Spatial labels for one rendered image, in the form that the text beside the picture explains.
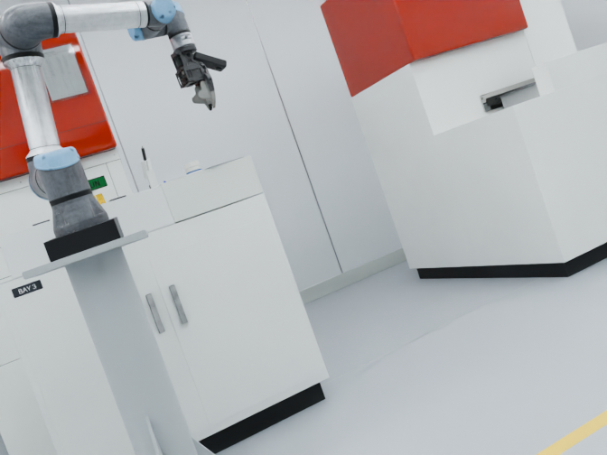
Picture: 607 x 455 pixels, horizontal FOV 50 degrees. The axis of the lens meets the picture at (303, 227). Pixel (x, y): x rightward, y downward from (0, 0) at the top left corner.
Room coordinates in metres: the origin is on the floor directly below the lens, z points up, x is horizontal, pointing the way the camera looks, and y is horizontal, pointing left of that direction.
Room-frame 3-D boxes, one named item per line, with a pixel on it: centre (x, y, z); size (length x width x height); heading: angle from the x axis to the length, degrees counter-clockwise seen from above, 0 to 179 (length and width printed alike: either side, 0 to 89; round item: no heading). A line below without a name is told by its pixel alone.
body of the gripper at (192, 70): (2.19, 0.18, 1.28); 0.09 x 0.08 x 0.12; 123
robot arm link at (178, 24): (2.19, 0.18, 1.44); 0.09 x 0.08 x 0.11; 120
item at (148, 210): (2.24, 0.69, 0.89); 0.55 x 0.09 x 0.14; 112
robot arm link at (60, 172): (1.83, 0.58, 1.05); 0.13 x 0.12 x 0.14; 30
